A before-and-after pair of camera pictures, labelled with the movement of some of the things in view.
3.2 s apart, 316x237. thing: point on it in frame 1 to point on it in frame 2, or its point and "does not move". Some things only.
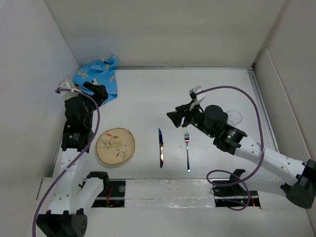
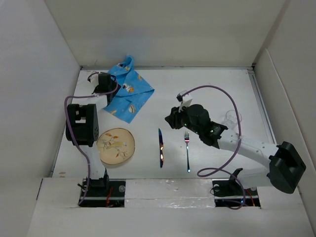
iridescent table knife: x=161 y=147 does not move
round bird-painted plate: x=115 y=145 does not move
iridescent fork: x=187 y=139 does not move
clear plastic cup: x=234 y=117 does not move
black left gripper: x=99 y=94 to x=114 y=87
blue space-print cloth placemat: x=103 y=72 to x=134 y=90
